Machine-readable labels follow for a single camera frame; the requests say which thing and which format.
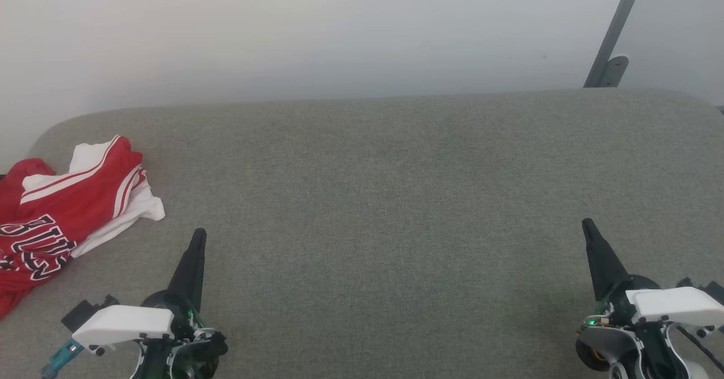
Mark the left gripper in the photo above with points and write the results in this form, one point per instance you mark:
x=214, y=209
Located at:
x=181, y=356

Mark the wrist camera white cover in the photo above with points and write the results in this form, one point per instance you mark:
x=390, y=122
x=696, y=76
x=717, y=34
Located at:
x=673, y=305
x=124, y=322

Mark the red and white jersey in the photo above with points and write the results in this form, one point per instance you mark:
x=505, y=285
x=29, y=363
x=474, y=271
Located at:
x=62, y=209

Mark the right wrist camera white cover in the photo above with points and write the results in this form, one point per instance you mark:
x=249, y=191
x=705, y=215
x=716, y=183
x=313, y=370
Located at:
x=673, y=305

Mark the left wrist camera white cover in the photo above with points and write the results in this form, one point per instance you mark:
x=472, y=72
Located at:
x=124, y=322

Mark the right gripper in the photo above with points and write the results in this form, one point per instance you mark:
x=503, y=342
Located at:
x=622, y=345

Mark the grey metal wall bracket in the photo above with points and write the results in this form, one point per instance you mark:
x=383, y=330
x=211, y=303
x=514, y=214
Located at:
x=613, y=34

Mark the grey fabric sofa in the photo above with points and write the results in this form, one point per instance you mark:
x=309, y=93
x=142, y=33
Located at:
x=384, y=226

